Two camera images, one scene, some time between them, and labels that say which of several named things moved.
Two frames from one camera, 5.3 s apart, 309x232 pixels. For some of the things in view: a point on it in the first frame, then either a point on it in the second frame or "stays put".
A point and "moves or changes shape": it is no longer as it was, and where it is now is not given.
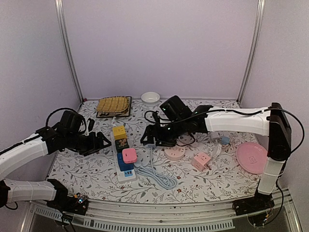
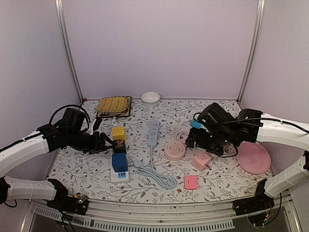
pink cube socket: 199,161 stays put
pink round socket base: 175,153 stays put
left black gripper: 94,146 stays put
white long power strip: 124,176 to 114,176
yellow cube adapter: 119,132 stays put
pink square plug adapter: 129,155 to 191,182
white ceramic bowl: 150,98 stays put
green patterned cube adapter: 121,144 moves or changes shape
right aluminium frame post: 252,51 stays put
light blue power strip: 167,182 stays put
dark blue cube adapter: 123,166 moves or changes shape
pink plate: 251,157 stays put
